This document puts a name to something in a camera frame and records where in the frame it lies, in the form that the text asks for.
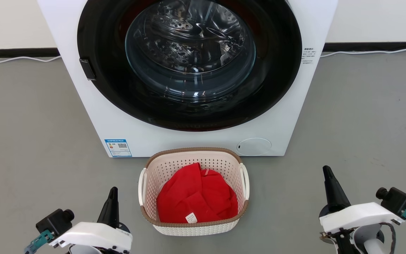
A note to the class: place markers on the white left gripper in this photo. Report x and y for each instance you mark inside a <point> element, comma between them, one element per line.
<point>97,234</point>

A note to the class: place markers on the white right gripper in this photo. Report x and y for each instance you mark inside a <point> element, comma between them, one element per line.
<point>358,215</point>

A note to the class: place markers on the cream perforated laundry basket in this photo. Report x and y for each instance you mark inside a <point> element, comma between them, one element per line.
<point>189,229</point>

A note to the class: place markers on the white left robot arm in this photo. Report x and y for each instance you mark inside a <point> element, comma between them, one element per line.
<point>83,250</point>

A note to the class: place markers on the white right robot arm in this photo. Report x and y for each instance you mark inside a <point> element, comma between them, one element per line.
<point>368,234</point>

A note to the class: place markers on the blue energy label sticker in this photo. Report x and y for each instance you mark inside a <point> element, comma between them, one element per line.
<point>118,148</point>

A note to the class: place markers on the white front-load washing machine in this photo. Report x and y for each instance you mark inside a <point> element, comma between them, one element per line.
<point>118,134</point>

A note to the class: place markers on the red garment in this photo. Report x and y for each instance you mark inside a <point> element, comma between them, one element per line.
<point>196,194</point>

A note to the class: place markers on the round white filter cover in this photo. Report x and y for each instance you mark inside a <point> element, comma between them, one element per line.
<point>254,146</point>

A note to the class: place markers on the grey text washer sticker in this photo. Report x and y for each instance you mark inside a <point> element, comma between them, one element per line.
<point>308,55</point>

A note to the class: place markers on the black round washer door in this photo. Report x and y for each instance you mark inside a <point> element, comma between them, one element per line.
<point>100,35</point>

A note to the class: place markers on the steel washer drum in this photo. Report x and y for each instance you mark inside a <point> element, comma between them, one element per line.
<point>189,35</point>

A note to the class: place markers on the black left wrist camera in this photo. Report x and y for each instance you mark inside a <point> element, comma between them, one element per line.
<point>53,220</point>

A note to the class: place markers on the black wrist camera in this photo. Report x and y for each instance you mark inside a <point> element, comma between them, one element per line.
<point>53,220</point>
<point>397,201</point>

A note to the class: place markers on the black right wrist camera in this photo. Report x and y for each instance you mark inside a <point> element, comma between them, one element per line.
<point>397,201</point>

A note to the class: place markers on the teal left camera connector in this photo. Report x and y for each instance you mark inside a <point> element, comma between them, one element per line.
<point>41,240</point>

